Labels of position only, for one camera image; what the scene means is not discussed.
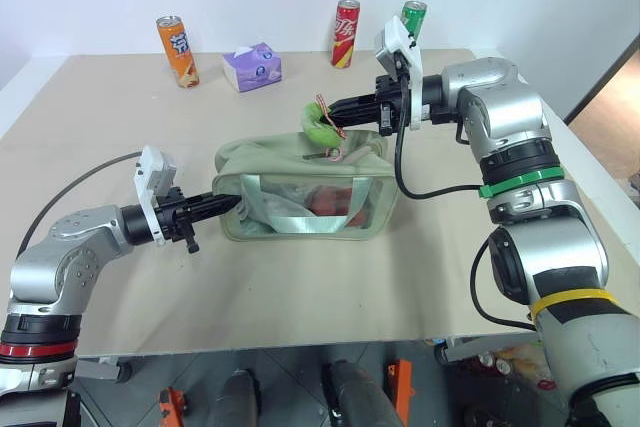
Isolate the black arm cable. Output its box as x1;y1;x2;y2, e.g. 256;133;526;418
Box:
14;150;146;261
393;61;539;332

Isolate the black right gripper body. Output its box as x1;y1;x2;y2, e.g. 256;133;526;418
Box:
373;73;415;137

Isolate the box of snacks and cans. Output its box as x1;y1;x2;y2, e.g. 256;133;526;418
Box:
464;341;557;394

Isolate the narrow dark rounded shape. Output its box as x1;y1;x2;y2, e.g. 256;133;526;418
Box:
217;369;261;427

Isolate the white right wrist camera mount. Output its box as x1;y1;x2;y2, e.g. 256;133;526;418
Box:
374;16;424;131

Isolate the red item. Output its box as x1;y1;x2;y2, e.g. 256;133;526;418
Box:
304;186;370;228

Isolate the green zipper charm red cord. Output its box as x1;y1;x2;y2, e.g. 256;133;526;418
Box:
299;93;348;164

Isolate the red cola can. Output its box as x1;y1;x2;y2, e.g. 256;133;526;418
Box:
330;0;362;69

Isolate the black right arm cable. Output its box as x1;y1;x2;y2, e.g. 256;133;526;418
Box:
393;61;539;332

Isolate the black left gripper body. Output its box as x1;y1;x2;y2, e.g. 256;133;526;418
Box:
154;186;201;255

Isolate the wide dark rounded shape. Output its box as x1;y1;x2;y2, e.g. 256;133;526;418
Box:
322;359;401;427

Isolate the orange metal bracket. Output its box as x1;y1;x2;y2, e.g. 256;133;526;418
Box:
158;386;190;427
387;359;414;427

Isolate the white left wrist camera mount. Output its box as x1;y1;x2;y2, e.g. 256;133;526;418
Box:
133;145;179;247

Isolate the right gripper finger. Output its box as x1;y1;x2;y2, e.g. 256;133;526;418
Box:
327;93;379;117
329;108;381;129

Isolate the dark door frame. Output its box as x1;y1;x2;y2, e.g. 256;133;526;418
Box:
563;31;640;124

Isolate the orange soda can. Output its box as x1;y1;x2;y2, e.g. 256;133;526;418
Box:
155;15;201;89

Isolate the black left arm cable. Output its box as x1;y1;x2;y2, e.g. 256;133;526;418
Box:
14;150;146;261

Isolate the purple tissue pack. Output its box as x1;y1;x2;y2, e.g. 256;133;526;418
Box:
222;41;285;94

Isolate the green soda can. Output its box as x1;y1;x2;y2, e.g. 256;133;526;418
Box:
399;0;428;43

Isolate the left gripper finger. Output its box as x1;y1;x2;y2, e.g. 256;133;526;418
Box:
188;193;237;211
188;202;237;224

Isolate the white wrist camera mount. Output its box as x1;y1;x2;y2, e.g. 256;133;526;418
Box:
374;16;424;131
133;145;179;247

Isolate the green transparent toiletry bag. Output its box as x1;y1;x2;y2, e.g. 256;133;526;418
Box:
212;129;400;243

